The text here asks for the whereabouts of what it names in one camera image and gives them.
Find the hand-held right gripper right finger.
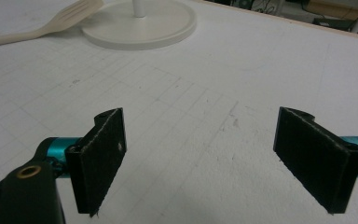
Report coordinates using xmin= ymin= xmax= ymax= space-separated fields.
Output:
xmin=272 ymin=106 xmax=358 ymax=215

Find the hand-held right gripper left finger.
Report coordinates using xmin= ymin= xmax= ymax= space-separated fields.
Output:
xmin=64 ymin=107 xmax=128 ymax=217

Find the cream slotted spatula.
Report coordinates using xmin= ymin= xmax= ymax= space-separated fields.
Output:
xmin=0 ymin=0 xmax=105 ymax=49

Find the white round stand base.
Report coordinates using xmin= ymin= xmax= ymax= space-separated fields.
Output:
xmin=80 ymin=0 xmax=198 ymax=51

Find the dark box on floor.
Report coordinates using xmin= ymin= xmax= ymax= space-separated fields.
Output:
xmin=312 ymin=17 xmax=358 ymax=35

